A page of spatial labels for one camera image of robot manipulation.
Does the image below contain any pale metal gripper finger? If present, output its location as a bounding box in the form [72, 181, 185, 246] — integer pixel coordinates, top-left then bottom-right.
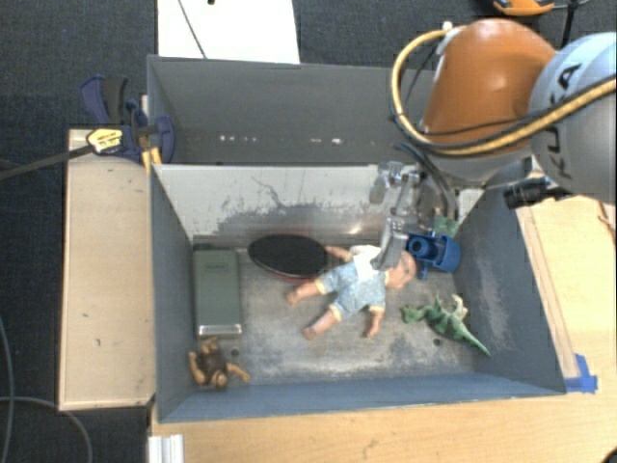
[370, 217, 410, 272]

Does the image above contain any blue plastic cup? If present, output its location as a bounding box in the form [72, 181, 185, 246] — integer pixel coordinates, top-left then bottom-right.
[405, 231, 462, 280]

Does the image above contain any baby doll in blue clothes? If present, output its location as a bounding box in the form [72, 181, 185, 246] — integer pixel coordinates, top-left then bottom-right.
[285, 243, 418, 341]

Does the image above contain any green toy dinosaur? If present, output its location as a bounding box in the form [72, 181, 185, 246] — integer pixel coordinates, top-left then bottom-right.
[400, 292, 493, 358]

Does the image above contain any grey metal bin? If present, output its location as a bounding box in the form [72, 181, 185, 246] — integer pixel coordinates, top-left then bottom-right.
[146, 54, 568, 424]

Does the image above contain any dark green flat block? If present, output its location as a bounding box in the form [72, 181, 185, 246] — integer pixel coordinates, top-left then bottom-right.
[192, 244, 244, 340]

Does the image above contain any brown toy monkey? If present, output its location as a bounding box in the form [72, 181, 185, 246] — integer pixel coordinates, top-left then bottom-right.
[187, 336, 253, 391]

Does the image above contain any pale wood flat board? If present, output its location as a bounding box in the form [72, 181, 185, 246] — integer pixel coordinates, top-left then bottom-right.
[58, 128, 157, 411]

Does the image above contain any black cylinder on white bracket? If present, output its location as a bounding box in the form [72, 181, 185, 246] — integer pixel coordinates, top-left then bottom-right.
[502, 177, 566, 210]

